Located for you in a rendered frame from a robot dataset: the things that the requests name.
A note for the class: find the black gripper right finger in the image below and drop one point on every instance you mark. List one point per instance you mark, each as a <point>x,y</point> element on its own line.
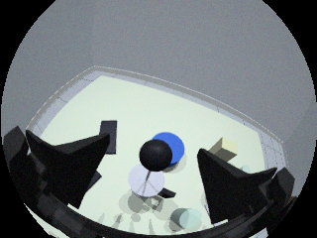
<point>225,186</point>

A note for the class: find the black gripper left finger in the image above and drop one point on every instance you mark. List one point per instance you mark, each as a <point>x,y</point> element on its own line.
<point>71,165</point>

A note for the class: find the glass french press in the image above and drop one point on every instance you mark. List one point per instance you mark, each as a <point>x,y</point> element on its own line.
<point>146,179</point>

